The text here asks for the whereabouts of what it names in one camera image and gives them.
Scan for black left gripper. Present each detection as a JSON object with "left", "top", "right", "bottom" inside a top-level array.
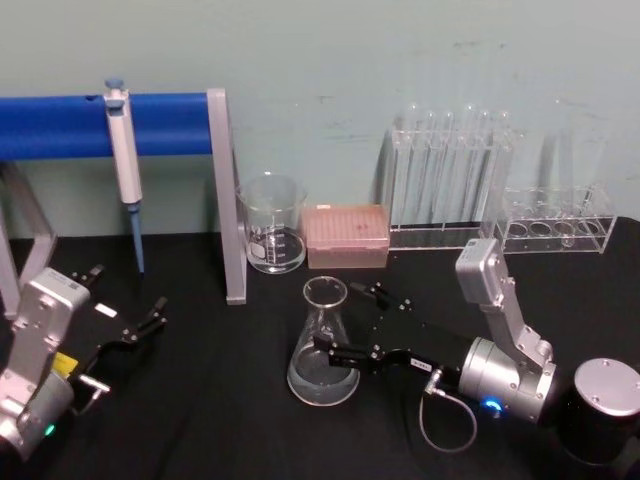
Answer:
[{"left": 55, "top": 264, "right": 170, "bottom": 383}]

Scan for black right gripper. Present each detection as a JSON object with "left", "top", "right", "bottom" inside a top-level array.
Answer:
[{"left": 312, "top": 280, "right": 475, "bottom": 387}]

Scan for clear glass conical flask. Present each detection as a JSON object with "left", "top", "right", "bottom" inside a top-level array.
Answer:
[{"left": 286, "top": 275, "right": 361, "bottom": 408}]

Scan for pink pipette tip box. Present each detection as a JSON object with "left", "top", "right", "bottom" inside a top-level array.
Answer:
[{"left": 299, "top": 202, "right": 392, "bottom": 271}]

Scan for tall clear acrylic tube rack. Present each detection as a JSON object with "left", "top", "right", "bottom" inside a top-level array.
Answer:
[{"left": 386, "top": 126, "right": 515, "bottom": 251}]

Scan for clear glass beaker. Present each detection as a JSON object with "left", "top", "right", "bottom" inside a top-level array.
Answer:
[{"left": 234, "top": 172, "right": 308, "bottom": 275}]

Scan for white pipette with blue tip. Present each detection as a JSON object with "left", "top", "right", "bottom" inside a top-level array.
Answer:
[{"left": 102, "top": 77, "right": 148, "bottom": 276}]

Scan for black table cloth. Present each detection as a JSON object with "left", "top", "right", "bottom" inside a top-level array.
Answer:
[{"left": 0, "top": 214, "right": 640, "bottom": 480}]

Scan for blue bar stand grey legs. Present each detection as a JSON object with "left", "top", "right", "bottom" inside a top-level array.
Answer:
[{"left": 0, "top": 88, "right": 249, "bottom": 322}]

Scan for clear glass test tube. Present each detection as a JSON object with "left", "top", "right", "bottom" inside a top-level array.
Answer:
[
  {"left": 399, "top": 101, "right": 423, "bottom": 229},
  {"left": 428, "top": 110, "right": 456, "bottom": 229},
  {"left": 443, "top": 102, "right": 478, "bottom": 229},
  {"left": 468, "top": 110, "right": 513, "bottom": 229},
  {"left": 455, "top": 109, "right": 493, "bottom": 229},
  {"left": 413, "top": 108, "right": 439, "bottom": 229}
]

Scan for low clear acrylic holed rack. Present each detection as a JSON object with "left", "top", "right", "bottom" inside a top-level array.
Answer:
[{"left": 493, "top": 183, "right": 617, "bottom": 257}]

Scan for wide clear glass tube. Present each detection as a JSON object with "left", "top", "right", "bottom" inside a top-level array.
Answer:
[{"left": 543, "top": 97, "right": 609, "bottom": 236}]

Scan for right gripper cable silver plug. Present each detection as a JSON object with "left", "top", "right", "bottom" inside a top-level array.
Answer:
[{"left": 418, "top": 367, "right": 479, "bottom": 454}]

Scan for gripper cable silver plug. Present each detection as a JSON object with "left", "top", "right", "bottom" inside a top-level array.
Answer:
[
  {"left": 69, "top": 375, "right": 112, "bottom": 417},
  {"left": 418, "top": 367, "right": 479, "bottom": 454}
]

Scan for left gripper cable silver plug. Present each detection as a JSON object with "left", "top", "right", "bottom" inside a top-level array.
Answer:
[{"left": 69, "top": 375, "right": 112, "bottom": 417}]

